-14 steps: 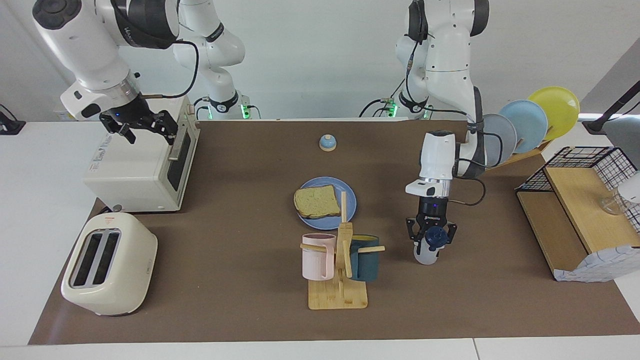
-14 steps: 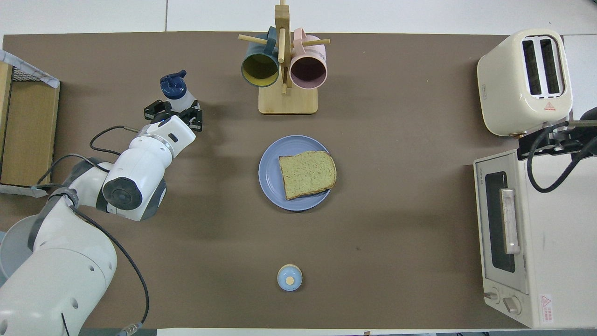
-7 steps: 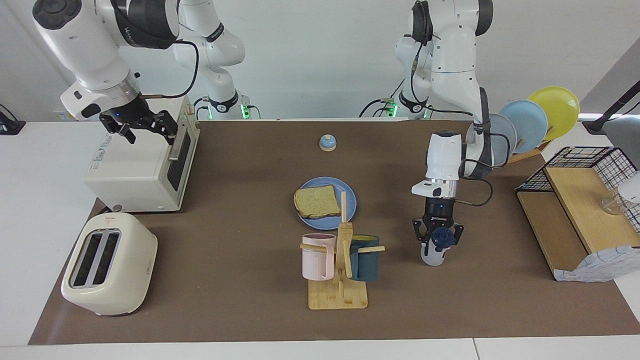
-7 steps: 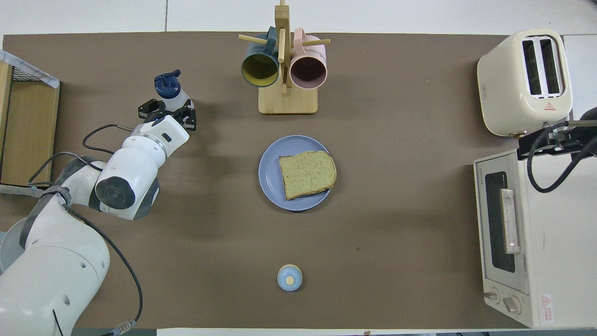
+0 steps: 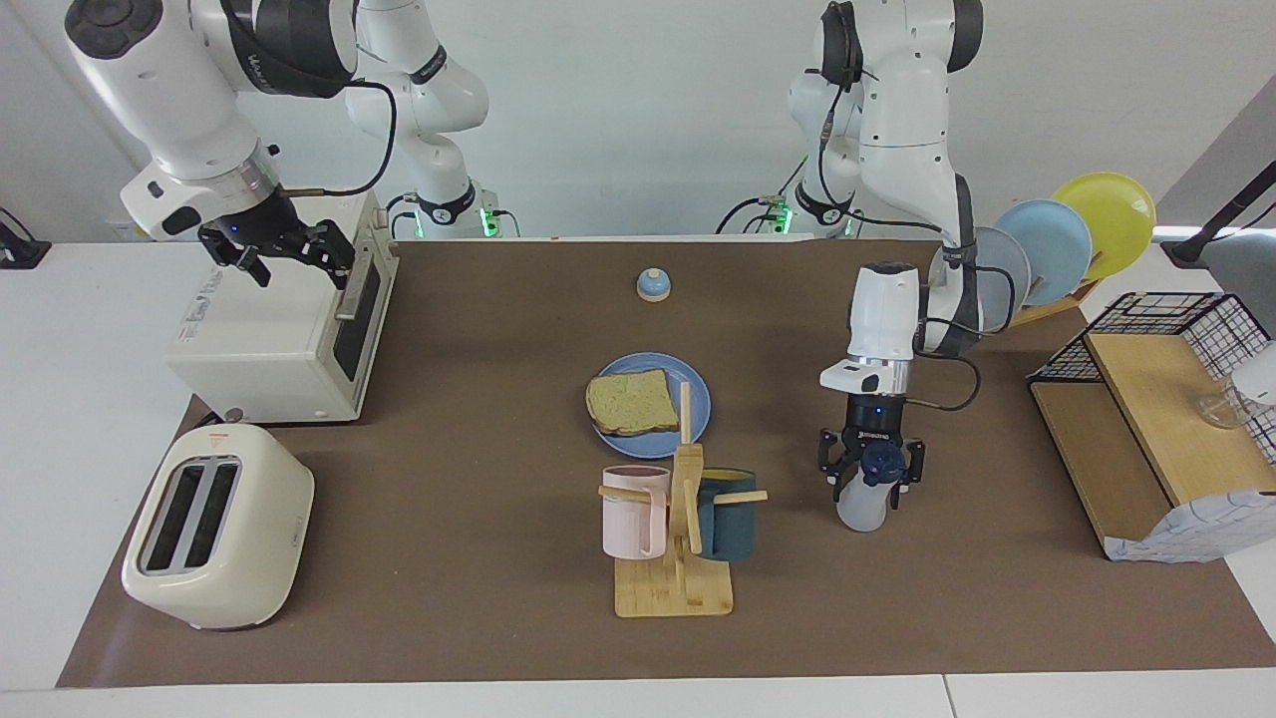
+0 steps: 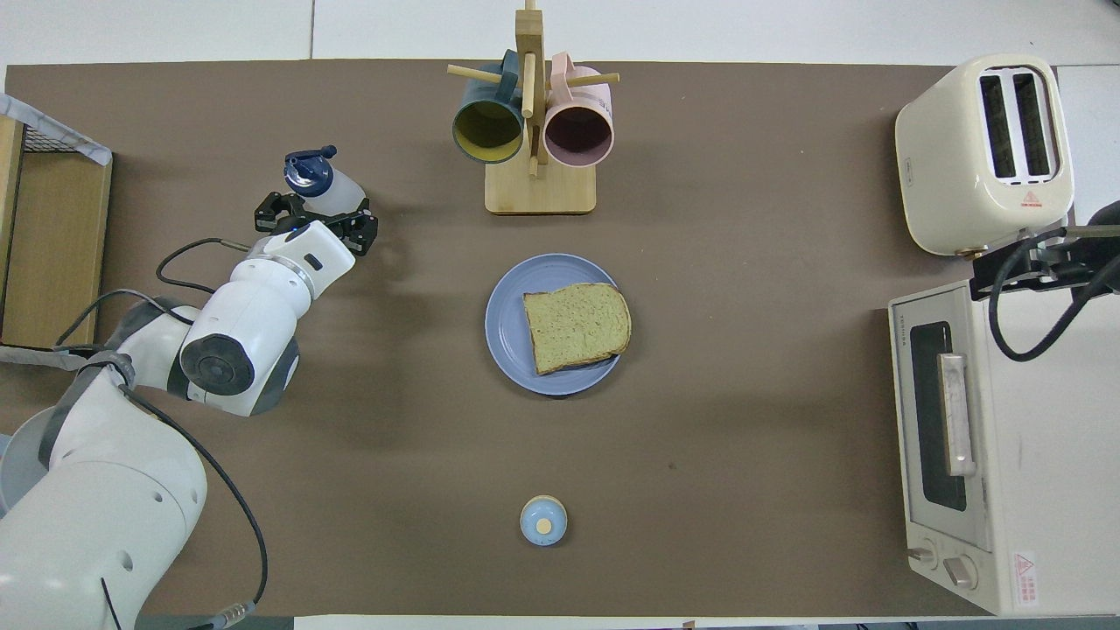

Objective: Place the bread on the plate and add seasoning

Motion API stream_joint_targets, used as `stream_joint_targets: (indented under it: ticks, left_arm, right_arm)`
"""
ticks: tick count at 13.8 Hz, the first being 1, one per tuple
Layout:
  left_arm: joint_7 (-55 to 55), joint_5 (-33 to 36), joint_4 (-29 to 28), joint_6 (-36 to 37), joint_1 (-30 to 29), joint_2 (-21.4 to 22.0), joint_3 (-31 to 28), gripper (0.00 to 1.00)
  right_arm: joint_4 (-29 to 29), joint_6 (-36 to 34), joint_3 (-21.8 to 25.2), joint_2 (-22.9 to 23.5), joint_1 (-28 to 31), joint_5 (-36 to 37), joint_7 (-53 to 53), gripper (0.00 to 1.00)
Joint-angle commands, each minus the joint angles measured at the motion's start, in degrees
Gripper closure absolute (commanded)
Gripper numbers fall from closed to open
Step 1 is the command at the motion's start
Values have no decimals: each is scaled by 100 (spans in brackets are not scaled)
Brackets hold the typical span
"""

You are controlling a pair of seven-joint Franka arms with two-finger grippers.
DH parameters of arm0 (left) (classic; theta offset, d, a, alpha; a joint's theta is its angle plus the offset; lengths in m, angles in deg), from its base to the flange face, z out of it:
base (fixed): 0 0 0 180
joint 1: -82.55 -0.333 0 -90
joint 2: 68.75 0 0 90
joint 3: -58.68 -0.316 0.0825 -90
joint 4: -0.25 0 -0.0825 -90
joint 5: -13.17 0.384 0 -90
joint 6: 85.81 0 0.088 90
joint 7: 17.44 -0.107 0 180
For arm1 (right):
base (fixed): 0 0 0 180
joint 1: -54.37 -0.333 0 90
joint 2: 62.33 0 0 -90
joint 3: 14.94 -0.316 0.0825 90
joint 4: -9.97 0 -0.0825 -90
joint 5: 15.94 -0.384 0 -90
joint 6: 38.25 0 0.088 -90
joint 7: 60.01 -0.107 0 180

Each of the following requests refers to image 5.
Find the translucent seasoning bottle blue cap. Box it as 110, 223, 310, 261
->
835, 442, 913, 533

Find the toasted bread slice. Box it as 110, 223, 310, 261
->
584, 369, 681, 438

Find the blue round plate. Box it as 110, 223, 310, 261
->
587, 352, 713, 447

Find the pale grey plate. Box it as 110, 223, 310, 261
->
972, 226, 1033, 330

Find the wooden plate rack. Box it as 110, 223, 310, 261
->
1007, 254, 1103, 330

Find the light blue plate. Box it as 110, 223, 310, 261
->
995, 198, 1095, 307

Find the yellow plate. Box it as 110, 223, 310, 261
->
1050, 172, 1157, 282

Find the white toaster oven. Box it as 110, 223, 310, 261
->
164, 184, 400, 425

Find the dark teal mug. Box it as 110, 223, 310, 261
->
695, 468, 759, 561

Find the wooden mug rack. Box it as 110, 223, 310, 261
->
598, 381, 770, 619

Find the pink mug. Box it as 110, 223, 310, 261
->
601, 465, 672, 560

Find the small black clamp base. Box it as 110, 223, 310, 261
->
0, 207, 51, 270

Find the cream two-slot toaster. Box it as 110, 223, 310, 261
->
121, 423, 316, 631

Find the brown table mat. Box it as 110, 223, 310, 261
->
57, 239, 1276, 689

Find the white blue patterned cloth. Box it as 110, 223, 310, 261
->
1104, 489, 1276, 564

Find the clear glass cup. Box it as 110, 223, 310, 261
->
1194, 387, 1259, 430

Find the grey rounded object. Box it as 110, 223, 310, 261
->
1201, 227, 1276, 335

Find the black right base cable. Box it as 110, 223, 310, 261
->
384, 189, 425, 240

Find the black base cable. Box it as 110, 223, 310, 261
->
384, 189, 425, 240
716, 150, 810, 236

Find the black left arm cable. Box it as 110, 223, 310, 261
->
812, 60, 983, 413

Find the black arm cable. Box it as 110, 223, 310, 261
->
812, 60, 983, 413
274, 80, 398, 195

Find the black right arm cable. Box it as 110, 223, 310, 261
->
274, 80, 398, 195

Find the wooden shelf with wire basket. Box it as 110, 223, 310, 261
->
1027, 291, 1276, 559

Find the black left base cable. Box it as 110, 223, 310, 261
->
716, 150, 810, 236

